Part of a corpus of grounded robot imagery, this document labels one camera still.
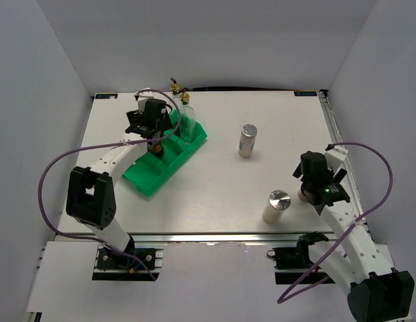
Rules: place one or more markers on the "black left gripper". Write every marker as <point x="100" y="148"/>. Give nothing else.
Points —
<point x="134" y="117"/>

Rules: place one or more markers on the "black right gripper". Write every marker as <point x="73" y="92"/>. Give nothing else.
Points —
<point x="338" y="177"/>

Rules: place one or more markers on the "red cap sauce bottle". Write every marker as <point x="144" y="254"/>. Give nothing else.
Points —
<point x="157" y="150"/>

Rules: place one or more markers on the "clear glass bottle gold spout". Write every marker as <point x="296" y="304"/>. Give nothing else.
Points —
<point x="188" y="118"/>

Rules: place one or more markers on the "glass bottle with dark sauce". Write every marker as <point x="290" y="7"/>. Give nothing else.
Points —
<point x="175" y="92"/>

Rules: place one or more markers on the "white lid spice jar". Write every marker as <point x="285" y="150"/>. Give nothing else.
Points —
<point x="301" y="196"/>

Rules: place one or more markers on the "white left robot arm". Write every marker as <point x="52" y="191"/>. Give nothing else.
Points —
<point x="91" y="195"/>

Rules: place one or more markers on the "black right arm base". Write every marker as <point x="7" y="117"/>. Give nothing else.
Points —
<point x="290" y="254"/>

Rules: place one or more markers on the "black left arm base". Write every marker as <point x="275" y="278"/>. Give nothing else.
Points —
<point x="110" y="267"/>

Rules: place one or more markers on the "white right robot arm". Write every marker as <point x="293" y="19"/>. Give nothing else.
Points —
<point x="375" y="289"/>

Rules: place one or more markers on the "green three-compartment plastic bin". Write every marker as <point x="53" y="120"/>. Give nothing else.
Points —
<point x="149" y="173"/>

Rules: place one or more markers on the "white shaker silver lid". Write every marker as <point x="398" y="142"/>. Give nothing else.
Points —
<point x="278" y="202"/>

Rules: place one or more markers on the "left blue logo sticker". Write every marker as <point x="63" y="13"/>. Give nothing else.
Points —
<point x="106" y="96"/>

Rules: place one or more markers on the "blue logo sticker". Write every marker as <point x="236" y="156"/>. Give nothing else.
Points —
<point x="305" y="93"/>
<point x="106" y="96"/>

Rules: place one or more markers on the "white shaker blue label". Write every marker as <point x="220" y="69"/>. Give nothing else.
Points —
<point x="247" y="140"/>

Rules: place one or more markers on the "right blue logo sticker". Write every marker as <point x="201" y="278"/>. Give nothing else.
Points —
<point x="305" y="93"/>

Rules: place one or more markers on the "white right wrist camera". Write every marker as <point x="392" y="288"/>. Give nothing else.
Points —
<point x="335" y="156"/>

